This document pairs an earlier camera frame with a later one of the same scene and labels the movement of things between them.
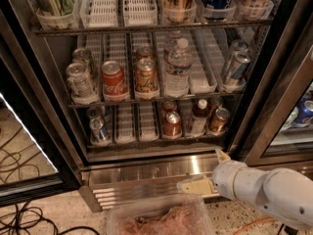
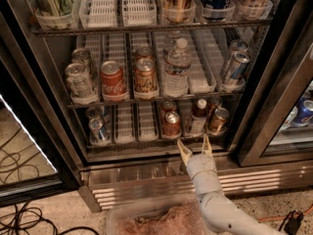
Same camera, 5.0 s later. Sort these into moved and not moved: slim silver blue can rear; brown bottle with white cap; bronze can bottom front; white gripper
Moved: white gripper
Not moved: brown bottle with white cap; slim silver blue can rear; bronze can bottom front
